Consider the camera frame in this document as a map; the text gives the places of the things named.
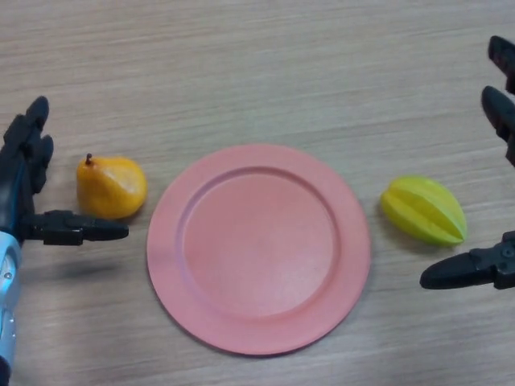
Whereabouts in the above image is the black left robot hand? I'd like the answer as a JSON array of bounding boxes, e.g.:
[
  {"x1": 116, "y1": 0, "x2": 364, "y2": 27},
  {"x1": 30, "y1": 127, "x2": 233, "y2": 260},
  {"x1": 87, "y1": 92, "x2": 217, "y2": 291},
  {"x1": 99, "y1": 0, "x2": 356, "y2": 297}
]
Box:
[{"x1": 0, "y1": 96, "x2": 130, "y2": 246}]

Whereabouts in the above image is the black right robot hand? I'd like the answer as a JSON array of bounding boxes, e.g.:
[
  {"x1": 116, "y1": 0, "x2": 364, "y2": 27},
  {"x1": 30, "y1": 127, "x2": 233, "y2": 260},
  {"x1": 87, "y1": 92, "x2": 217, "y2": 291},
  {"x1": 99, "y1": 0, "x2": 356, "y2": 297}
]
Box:
[{"x1": 419, "y1": 35, "x2": 515, "y2": 291}]

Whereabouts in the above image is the yellow pear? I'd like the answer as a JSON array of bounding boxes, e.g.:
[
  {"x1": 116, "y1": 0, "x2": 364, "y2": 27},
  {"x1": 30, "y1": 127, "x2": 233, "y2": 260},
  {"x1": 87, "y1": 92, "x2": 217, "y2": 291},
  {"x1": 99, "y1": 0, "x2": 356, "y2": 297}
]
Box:
[{"x1": 76, "y1": 152, "x2": 148, "y2": 220}]

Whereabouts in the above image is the pink round plate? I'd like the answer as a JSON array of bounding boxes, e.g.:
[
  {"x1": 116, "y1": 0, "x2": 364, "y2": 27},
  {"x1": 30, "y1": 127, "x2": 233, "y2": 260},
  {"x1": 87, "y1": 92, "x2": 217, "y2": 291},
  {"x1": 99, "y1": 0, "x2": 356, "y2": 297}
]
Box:
[{"x1": 146, "y1": 143, "x2": 372, "y2": 356}]

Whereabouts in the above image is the yellow-green starfruit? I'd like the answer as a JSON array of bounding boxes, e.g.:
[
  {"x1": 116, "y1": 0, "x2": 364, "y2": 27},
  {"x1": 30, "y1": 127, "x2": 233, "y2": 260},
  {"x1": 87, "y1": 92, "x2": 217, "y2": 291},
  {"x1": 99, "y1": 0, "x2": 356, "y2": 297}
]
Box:
[{"x1": 380, "y1": 175, "x2": 468, "y2": 247}]

